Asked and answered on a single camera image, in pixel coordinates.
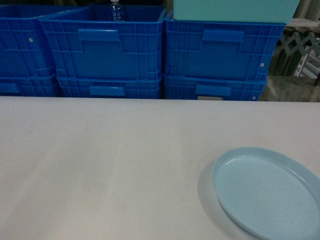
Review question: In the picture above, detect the clear water bottle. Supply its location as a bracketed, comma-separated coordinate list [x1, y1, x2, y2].
[108, 0, 125, 22]

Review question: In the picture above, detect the blue crate top middle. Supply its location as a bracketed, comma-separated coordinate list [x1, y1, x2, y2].
[39, 4, 166, 81]

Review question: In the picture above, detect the expandable roller conveyor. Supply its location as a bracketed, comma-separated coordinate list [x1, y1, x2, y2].
[268, 18, 320, 79]

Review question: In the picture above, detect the teal storage box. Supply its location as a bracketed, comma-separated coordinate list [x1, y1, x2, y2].
[173, 0, 299, 24]

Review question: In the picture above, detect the blue crate bottom right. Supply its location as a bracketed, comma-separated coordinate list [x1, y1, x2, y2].
[164, 75, 267, 101]

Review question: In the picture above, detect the blue crate top right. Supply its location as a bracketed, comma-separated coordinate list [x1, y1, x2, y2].
[164, 11, 285, 82]

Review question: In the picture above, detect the blue crate top left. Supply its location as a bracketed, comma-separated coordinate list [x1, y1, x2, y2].
[0, 4, 78, 77]

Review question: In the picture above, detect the blue crate bottom middle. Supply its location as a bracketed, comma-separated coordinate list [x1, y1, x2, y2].
[56, 76, 162, 99]

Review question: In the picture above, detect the blue crate bottom left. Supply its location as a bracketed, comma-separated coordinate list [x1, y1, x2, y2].
[0, 75, 64, 97]

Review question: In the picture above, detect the light blue oval tray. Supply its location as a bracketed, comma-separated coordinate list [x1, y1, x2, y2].
[212, 147, 320, 240]

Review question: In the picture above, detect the blue crate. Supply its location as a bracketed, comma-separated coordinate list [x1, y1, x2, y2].
[56, 76, 162, 99]
[0, 4, 78, 77]
[164, 11, 285, 82]
[39, 4, 166, 81]
[0, 75, 64, 97]
[164, 75, 267, 101]

